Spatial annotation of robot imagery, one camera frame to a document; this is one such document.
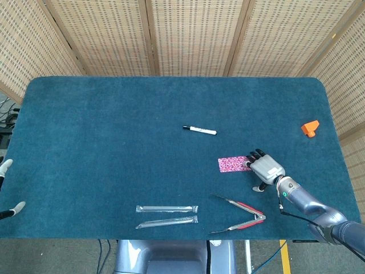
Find woven rattan screen panel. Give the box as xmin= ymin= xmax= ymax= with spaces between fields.
xmin=302 ymin=0 xmax=365 ymax=226
xmin=145 ymin=0 xmax=252 ymax=77
xmin=0 ymin=0 xmax=86 ymax=105
xmin=42 ymin=0 xmax=160 ymax=77
xmin=225 ymin=0 xmax=357 ymax=78

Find blue velvet table cover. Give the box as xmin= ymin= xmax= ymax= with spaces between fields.
xmin=0 ymin=76 xmax=362 ymax=240

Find white marker with black cap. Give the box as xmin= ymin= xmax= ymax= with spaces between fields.
xmin=182 ymin=125 xmax=217 ymax=136

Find black floor cable bundle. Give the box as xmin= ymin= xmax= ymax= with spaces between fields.
xmin=0 ymin=96 xmax=21 ymax=149

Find blue floor cable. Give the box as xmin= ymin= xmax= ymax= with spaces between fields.
xmin=95 ymin=239 xmax=112 ymax=274
xmin=253 ymin=241 xmax=287 ymax=274

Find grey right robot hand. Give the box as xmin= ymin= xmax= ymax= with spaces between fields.
xmin=242 ymin=148 xmax=286 ymax=194

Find white table leg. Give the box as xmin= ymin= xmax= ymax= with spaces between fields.
xmin=244 ymin=240 xmax=252 ymax=274

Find pink patterned cloth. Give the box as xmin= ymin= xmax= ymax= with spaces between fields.
xmin=226 ymin=155 xmax=252 ymax=172

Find clear wrapped straw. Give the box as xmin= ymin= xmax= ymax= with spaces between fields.
xmin=135 ymin=204 xmax=200 ymax=213
xmin=135 ymin=215 xmax=198 ymax=230

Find metal tongs with red grips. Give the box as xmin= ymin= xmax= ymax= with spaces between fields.
xmin=209 ymin=194 xmax=267 ymax=235

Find orange plastic block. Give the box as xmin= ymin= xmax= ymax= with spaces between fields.
xmin=301 ymin=119 xmax=320 ymax=138

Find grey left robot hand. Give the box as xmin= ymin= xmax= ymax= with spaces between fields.
xmin=0 ymin=159 xmax=26 ymax=220

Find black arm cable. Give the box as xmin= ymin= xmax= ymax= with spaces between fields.
xmin=275 ymin=182 xmax=365 ymax=259

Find grey robot torso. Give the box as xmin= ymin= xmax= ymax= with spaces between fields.
xmin=113 ymin=239 xmax=237 ymax=274

